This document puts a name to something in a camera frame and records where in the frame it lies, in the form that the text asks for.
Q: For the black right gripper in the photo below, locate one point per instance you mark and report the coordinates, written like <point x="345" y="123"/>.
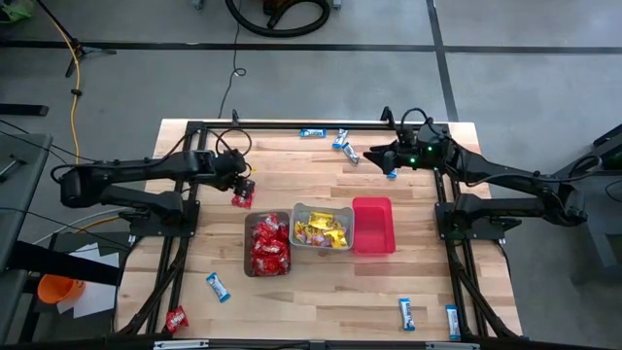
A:
<point x="418" y="150"/>

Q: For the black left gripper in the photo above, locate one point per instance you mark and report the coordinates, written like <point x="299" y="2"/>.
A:
<point x="240" y="182"/>

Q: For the blue white candy bar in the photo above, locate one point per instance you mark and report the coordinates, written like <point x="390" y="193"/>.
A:
<point x="313" y="132"/>
<point x="453" y="323"/>
<point x="392" y="174"/>
<point x="340" y="139"/>
<point x="218" y="287"/>
<point x="407" y="314"/>
<point x="350" y="152"/>

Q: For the smoky grey translucent plastic bin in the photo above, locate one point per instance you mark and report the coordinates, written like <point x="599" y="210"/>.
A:
<point x="250" y="219"/>

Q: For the yellow Sour Patch candy bag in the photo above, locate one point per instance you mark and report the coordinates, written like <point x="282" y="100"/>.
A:
<point x="316" y="239"/>
<point x="302" y="232"/>
<point x="321" y="220"/>
<point x="336" y="238"/>

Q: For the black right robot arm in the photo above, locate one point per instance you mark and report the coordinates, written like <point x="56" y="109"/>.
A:
<point x="510" y="177"/>

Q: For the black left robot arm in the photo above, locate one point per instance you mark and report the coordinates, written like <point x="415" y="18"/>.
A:
<point x="146" y="167"/>

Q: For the light grey plastic bin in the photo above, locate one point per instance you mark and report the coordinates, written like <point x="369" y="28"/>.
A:
<point x="301" y="211"/>

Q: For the pink translucent plastic bin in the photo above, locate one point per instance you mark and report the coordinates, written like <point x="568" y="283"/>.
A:
<point x="373" y="226"/>

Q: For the silver aluminium extrusion piece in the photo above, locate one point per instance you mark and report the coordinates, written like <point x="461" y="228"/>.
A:
<point x="452" y="346"/>
<point x="180" y="344"/>

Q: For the orange vacuum cleaner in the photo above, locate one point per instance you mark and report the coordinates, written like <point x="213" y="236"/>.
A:
<point x="274" y="5"/>

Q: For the white paper sheets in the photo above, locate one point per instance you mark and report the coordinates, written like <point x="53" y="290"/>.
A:
<point x="94" y="299"/>

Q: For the black beam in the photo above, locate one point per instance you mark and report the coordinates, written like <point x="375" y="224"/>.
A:
<point x="63" y="265"/>

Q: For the orange bucket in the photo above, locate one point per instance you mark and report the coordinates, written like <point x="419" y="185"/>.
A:
<point x="58" y="289"/>

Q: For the black tripod stand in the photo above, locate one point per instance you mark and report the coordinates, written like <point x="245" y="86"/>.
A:
<point x="77" y="47"/>

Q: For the grey side table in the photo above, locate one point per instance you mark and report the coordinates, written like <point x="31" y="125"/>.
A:
<point x="24" y="214"/>

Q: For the dark metal side table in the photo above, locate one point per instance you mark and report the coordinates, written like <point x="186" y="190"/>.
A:
<point x="612" y="146"/>

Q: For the black flat bar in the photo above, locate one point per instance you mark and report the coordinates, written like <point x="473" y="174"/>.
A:
<point x="24" y="110"/>

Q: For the small metal tool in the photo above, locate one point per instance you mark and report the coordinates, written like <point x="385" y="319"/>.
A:
<point x="12" y="165"/>

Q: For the green crumpled object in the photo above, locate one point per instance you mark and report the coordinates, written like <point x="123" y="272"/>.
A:
<point x="17" y="10"/>

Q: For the black frame clamp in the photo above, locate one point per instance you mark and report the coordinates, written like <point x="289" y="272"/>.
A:
<point x="235" y="118"/>
<point x="387" y="116"/>

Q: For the black aluminium table frame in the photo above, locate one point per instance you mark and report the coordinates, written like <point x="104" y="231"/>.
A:
<point x="272" y="126"/>

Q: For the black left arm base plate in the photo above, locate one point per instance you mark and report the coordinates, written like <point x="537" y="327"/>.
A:
<point x="160" y="228"/>

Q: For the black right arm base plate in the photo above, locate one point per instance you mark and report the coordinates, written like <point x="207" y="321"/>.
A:
<point x="481" y="228"/>

